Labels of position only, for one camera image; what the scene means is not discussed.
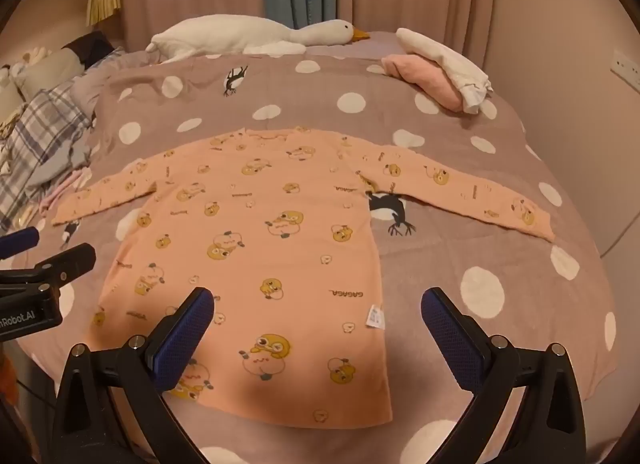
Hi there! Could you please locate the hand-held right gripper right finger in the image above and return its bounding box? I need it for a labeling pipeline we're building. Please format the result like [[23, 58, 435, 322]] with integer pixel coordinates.
[[420, 286, 588, 464]]

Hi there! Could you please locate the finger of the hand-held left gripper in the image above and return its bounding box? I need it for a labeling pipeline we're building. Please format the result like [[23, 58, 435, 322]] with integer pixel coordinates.
[[0, 226, 41, 259], [0, 242, 97, 295]]

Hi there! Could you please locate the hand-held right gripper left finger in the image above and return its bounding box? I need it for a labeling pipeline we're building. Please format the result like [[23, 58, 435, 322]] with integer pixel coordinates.
[[50, 286, 216, 464]]

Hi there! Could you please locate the white goose plush toy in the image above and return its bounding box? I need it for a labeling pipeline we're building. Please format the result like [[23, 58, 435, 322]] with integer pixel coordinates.
[[146, 14, 372, 65]]

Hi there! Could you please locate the grey bedding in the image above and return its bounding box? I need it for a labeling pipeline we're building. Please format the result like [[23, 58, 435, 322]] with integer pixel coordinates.
[[70, 48, 157, 112]]

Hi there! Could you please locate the white folded cloth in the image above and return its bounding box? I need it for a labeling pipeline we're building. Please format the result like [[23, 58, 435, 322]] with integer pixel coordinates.
[[395, 27, 494, 115]]

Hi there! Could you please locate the pink folded cloth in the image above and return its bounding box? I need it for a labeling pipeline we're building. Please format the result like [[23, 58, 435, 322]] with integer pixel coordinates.
[[381, 54, 466, 112]]

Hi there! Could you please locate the white power strip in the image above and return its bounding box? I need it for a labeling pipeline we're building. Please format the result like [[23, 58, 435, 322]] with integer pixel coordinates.
[[612, 48, 640, 85]]

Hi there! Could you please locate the plaid cloth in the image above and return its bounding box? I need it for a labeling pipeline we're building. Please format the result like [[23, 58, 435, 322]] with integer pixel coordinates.
[[0, 78, 97, 185]]

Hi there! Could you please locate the orange duck print shirt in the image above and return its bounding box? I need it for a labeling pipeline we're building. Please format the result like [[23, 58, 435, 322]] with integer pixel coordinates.
[[50, 127, 557, 429]]

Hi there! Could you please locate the light pink garment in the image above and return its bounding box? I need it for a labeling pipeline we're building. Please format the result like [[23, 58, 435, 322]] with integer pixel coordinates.
[[39, 168, 94, 211]]

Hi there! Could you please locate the mauve polka dot blanket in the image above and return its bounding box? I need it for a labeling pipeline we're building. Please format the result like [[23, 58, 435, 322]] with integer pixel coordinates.
[[10, 31, 619, 464]]

